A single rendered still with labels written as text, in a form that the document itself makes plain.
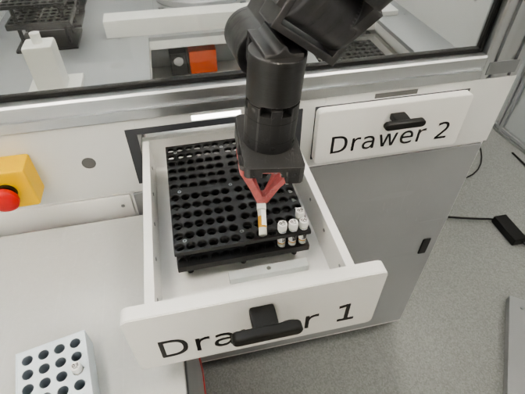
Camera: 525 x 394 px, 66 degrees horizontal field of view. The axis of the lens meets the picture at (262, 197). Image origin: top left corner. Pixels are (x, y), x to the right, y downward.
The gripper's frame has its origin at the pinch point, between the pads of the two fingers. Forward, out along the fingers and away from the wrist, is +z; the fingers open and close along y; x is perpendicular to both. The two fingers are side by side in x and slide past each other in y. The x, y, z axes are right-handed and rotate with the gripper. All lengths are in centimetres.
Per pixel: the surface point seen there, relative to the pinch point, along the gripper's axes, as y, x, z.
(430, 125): -21.1, 34.8, 4.2
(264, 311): 14.8, -1.7, 2.4
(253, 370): -16, 6, 94
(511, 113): -127, 156, 72
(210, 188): -6.4, -6.4, 4.2
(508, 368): -4, 85, 85
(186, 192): -6.0, -9.8, 4.4
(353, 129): -19.9, 19.3, 3.9
